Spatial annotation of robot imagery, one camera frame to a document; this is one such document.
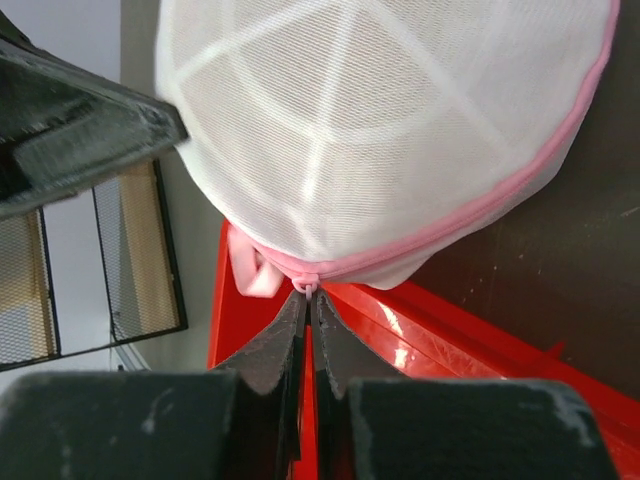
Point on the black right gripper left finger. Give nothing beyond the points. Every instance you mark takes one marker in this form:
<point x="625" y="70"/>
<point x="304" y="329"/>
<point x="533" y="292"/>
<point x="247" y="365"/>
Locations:
<point x="236" y="421"/>

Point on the white mesh laundry bag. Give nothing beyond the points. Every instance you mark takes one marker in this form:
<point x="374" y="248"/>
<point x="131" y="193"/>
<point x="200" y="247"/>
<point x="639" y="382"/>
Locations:
<point x="349" y="141"/>

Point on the red plastic tray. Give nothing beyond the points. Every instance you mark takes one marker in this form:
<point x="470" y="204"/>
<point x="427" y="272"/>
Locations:
<point x="425" y="336"/>

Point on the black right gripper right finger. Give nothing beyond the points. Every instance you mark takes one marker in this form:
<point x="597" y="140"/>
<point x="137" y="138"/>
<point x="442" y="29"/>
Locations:
<point x="374" y="422"/>

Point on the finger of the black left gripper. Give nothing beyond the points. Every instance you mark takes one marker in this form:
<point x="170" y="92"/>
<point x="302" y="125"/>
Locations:
<point x="65" y="129"/>

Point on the wooden wire rack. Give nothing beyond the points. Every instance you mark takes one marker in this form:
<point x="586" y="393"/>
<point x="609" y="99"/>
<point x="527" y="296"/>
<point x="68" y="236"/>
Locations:
<point x="85" y="280"/>

